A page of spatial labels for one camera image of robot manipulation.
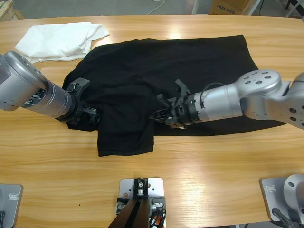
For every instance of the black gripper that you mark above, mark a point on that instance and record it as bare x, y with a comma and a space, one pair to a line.
76, 110
183, 111

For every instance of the black t-shirt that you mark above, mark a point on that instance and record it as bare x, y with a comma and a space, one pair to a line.
142, 71

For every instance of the white folded garment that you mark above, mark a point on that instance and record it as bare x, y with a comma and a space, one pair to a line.
54, 42

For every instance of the silver bolt knob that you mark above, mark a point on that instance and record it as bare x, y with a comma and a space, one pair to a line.
156, 206
120, 207

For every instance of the cardboard box with blue print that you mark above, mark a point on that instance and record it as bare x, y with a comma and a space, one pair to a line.
228, 7

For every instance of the wooden pallet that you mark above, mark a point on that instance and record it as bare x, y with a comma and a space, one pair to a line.
7, 8

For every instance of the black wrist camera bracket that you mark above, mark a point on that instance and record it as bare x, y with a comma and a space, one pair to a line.
82, 83
181, 86

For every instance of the white mount plate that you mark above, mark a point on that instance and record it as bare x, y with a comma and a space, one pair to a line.
156, 186

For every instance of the black camera post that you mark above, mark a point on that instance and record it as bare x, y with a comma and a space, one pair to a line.
133, 213

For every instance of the white metal post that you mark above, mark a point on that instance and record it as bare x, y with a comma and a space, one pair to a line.
196, 7

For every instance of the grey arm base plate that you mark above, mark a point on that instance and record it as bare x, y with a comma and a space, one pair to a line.
13, 206
273, 197

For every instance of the white slanted frame leg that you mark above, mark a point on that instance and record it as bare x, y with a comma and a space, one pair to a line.
256, 6

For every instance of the black chair frame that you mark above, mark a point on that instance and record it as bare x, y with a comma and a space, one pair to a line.
294, 4

